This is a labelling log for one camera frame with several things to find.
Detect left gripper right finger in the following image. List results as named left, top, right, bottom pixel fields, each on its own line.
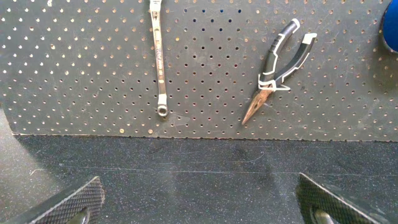
left=295, top=172, right=398, bottom=224

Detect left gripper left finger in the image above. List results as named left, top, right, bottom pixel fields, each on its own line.
left=0, top=175, right=106, bottom=224

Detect black and white pliers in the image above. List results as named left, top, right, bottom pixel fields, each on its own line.
left=241, top=17, right=318, bottom=126

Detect wrench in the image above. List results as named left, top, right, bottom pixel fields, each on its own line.
left=149, top=0, right=170, bottom=118

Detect black pegboard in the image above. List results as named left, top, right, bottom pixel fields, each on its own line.
left=0, top=0, right=398, bottom=143

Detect metal hook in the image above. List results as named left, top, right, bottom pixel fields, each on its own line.
left=257, top=73, right=292, bottom=93

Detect roll of blue tape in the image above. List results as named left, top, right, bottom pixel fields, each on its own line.
left=378, top=0, right=398, bottom=54

